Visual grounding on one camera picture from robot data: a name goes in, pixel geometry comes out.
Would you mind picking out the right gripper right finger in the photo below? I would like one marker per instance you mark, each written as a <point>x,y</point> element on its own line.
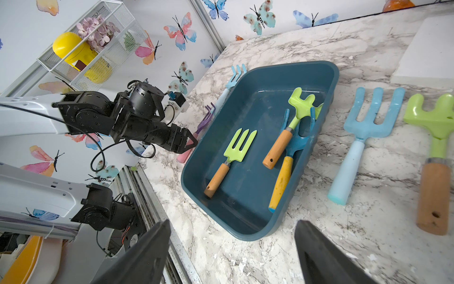
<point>322,262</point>

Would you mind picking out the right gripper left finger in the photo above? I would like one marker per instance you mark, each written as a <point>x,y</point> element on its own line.
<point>144,263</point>

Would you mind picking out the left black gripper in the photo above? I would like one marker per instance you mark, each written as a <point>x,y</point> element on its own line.
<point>142,114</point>

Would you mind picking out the purple fork pink handle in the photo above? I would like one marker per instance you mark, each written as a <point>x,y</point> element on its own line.
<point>182,158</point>

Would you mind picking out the light blue hand rake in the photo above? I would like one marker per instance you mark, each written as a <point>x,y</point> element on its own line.
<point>363,130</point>

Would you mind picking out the teal rake yellow handle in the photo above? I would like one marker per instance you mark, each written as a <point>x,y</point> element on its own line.
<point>296,143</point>

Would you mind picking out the light blue fork rake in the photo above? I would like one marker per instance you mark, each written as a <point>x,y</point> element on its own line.
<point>238,71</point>

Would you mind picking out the green fork wooden handle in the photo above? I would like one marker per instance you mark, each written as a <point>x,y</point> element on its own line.
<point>235,152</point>

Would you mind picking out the teal plastic storage box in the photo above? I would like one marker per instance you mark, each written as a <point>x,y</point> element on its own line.
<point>257,103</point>

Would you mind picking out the green rake wooden handle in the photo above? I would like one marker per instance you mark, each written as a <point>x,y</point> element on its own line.
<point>433,204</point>
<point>303,108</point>

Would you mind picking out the yellow lidded jar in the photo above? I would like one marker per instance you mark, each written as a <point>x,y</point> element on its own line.
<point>80,55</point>

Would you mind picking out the pink flower bunch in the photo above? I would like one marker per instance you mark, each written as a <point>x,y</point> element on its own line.
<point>97,32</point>

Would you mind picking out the white tiered plant stand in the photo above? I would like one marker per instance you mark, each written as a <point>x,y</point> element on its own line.
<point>429,59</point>

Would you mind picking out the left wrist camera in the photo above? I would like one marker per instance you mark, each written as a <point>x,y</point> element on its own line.
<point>178,101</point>

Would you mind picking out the white mesh wall basket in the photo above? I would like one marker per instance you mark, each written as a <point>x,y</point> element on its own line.
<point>116,52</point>

